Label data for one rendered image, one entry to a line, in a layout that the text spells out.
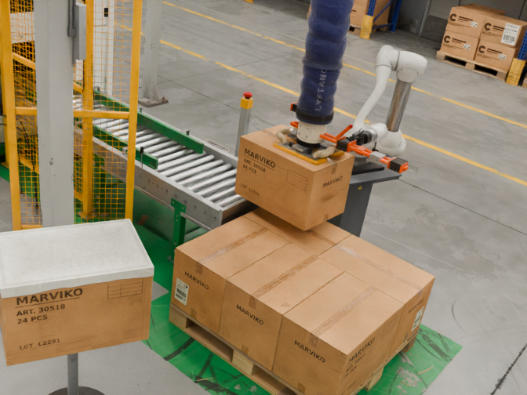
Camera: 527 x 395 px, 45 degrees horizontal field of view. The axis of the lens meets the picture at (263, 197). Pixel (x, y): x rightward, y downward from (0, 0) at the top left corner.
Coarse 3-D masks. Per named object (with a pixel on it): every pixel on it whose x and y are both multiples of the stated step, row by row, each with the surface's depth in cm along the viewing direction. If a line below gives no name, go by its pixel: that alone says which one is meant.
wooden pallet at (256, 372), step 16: (176, 320) 387; (192, 320) 377; (192, 336) 382; (208, 336) 382; (224, 352) 372; (240, 352) 357; (240, 368) 362; (256, 368) 360; (272, 384) 355; (288, 384) 340; (368, 384) 361
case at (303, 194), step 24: (240, 144) 397; (264, 144) 387; (240, 168) 403; (264, 168) 388; (288, 168) 374; (312, 168) 365; (336, 168) 378; (240, 192) 409; (264, 192) 394; (288, 192) 380; (312, 192) 368; (336, 192) 389; (288, 216) 385; (312, 216) 379
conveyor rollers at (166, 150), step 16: (80, 96) 554; (112, 128) 502; (128, 128) 513; (144, 128) 515; (144, 144) 484; (160, 144) 486; (176, 144) 498; (160, 160) 464; (176, 160) 467; (192, 160) 477; (208, 160) 478; (176, 176) 444; (208, 176) 455; (224, 176) 456; (208, 192) 432; (224, 192) 434
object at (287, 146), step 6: (276, 144) 385; (282, 144) 384; (288, 144) 385; (288, 150) 379; (294, 150) 378; (306, 150) 380; (300, 156) 374; (306, 156) 373; (312, 156) 374; (312, 162) 370; (318, 162) 368
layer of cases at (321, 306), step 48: (192, 240) 377; (240, 240) 384; (288, 240) 392; (336, 240) 400; (192, 288) 368; (240, 288) 342; (288, 288) 347; (336, 288) 354; (384, 288) 360; (240, 336) 354; (288, 336) 329; (336, 336) 318; (384, 336) 345; (336, 384) 317
